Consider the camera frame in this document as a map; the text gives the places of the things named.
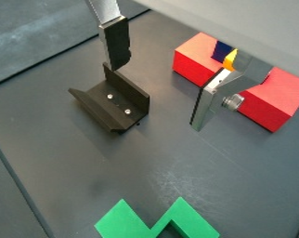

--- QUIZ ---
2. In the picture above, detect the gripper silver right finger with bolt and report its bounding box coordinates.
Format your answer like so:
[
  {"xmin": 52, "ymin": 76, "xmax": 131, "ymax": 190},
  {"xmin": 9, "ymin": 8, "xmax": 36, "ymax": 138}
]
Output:
[{"xmin": 189, "ymin": 50, "xmax": 272, "ymax": 131}]

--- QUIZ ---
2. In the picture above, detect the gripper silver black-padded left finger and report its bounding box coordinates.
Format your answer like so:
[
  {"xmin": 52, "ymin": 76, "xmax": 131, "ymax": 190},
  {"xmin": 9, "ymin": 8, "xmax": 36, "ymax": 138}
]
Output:
[{"xmin": 85, "ymin": 0, "xmax": 132, "ymax": 71}]

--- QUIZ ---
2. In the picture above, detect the green bridge-shaped block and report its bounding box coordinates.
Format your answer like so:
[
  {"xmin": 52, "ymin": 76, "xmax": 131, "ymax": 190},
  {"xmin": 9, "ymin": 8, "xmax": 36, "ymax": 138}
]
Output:
[{"xmin": 94, "ymin": 196, "xmax": 221, "ymax": 238}]

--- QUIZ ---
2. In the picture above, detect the red base board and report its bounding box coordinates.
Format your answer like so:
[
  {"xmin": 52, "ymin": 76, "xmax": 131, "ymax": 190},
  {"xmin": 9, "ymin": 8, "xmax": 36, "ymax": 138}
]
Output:
[{"xmin": 172, "ymin": 33, "xmax": 299, "ymax": 132}]

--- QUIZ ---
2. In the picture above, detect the black metal fixture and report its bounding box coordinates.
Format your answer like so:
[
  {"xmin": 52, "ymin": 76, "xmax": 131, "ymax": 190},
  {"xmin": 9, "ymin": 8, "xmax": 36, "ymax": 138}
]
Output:
[{"xmin": 68, "ymin": 63, "xmax": 149, "ymax": 134}]

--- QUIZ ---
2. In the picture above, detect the yellow long bar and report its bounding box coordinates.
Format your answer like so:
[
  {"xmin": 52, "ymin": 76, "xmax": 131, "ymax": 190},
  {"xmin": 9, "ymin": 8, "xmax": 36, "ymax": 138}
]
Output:
[{"xmin": 223, "ymin": 49, "xmax": 237, "ymax": 72}]

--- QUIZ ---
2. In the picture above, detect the dark blue peg left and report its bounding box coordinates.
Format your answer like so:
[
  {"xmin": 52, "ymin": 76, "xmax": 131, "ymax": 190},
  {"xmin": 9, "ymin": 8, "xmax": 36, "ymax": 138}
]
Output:
[{"xmin": 212, "ymin": 41, "xmax": 233, "ymax": 62}]

